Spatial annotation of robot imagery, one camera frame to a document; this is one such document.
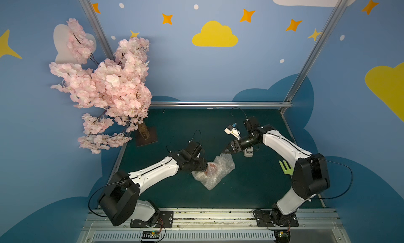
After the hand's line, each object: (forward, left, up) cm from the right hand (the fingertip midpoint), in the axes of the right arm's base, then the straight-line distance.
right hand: (228, 149), depth 82 cm
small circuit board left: (-38, +36, -17) cm, 55 cm away
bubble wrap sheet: (-5, +1, -7) cm, 8 cm away
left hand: (-6, +12, -7) cm, 15 cm away
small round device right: (-35, -27, -18) cm, 47 cm away
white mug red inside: (-9, +8, -6) cm, 13 cm away
